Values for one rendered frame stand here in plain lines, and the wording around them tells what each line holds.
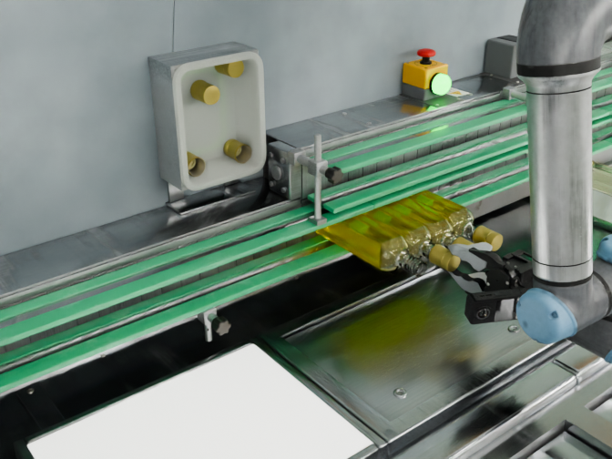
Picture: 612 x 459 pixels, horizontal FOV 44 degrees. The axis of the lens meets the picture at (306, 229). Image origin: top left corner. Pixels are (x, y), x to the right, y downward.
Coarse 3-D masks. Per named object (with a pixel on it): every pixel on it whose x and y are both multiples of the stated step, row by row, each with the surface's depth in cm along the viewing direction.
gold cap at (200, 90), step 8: (200, 80) 131; (192, 88) 130; (200, 88) 129; (208, 88) 128; (216, 88) 129; (192, 96) 131; (200, 96) 129; (208, 96) 128; (216, 96) 129; (208, 104) 129
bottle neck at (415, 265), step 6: (402, 252) 131; (402, 258) 131; (408, 258) 130; (414, 258) 130; (402, 264) 131; (408, 264) 129; (414, 264) 128; (420, 264) 128; (426, 264) 129; (408, 270) 130; (414, 270) 128; (420, 270) 130; (420, 276) 129
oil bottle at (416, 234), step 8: (384, 208) 144; (368, 216) 142; (376, 216) 141; (384, 216) 141; (392, 216) 141; (400, 216) 141; (384, 224) 138; (392, 224) 138; (400, 224) 138; (408, 224) 138; (416, 224) 138; (400, 232) 136; (408, 232) 135; (416, 232) 135; (424, 232) 135; (408, 240) 134; (416, 240) 134; (424, 240) 135; (416, 248) 134; (416, 256) 135
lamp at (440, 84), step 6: (432, 78) 160; (438, 78) 159; (444, 78) 159; (432, 84) 160; (438, 84) 158; (444, 84) 159; (450, 84) 160; (432, 90) 160; (438, 90) 159; (444, 90) 160
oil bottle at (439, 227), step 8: (400, 200) 148; (392, 208) 145; (400, 208) 145; (408, 208) 145; (416, 208) 145; (408, 216) 142; (416, 216) 141; (424, 216) 141; (432, 216) 141; (440, 216) 141; (424, 224) 139; (432, 224) 138; (440, 224) 139; (448, 224) 139; (432, 232) 138; (440, 232) 137; (448, 232) 138; (432, 240) 138; (440, 240) 138
